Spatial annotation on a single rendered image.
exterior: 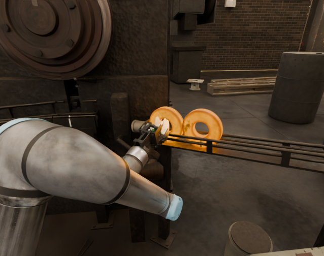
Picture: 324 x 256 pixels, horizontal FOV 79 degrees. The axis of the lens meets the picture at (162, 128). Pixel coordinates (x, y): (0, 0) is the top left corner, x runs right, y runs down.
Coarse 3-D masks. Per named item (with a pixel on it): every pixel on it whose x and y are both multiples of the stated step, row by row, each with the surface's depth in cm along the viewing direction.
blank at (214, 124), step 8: (192, 112) 75; (200, 112) 73; (208, 112) 72; (184, 120) 78; (192, 120) 76; (200, 120) 75; (208, 120) 73; (216, 120) 71; (184, 128) 79; (192, 128) 78; (216, 128) 72; (200, 136) 78; (208, 136) 75; (216, 136) 74; (192, 144) 80
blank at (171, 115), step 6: (162, 108) 81; (168, 108) 81; (156, 114) 83; (162, 114) 82; (168, 114) 81; (174, 114) 79; (150, 120) 86; (174, 120) 80; (180, 120) 79; (174, 126) 81; (180, 126) 80; (174, 132) 82; (180, 132) 81
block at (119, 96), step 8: (112, 96) 92; (120, 96) 92; (112, 104) 92; (120, 104) 92; (128, 104) 100; (112, 112) 93; (120, 112) 94; (128, 112) 98; (112, 120) 96; (120, 120) 95; (128, 120) 97; (120, 128) 97; (128, 128) 98; (128, 136) 99
